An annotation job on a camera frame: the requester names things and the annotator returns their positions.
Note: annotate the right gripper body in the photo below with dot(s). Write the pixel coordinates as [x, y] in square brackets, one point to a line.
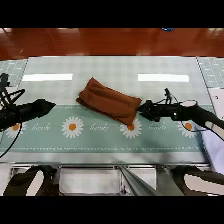
[158, 110]

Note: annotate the brown garment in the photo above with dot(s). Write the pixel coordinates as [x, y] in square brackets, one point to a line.
[108, 101]

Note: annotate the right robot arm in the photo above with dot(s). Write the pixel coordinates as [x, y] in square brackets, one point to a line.
[203, 116]

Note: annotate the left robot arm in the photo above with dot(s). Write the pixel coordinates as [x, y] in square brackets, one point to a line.
[28, 111]

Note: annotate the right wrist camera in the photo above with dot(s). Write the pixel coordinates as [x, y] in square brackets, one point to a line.
[167, 93]

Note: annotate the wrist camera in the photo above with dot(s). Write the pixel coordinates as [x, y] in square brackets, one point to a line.
[4, 80]
[167, 93]

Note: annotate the silver frame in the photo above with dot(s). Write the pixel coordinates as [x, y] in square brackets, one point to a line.
[140, 183]

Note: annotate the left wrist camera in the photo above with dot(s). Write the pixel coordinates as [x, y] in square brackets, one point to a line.
[4, 80]

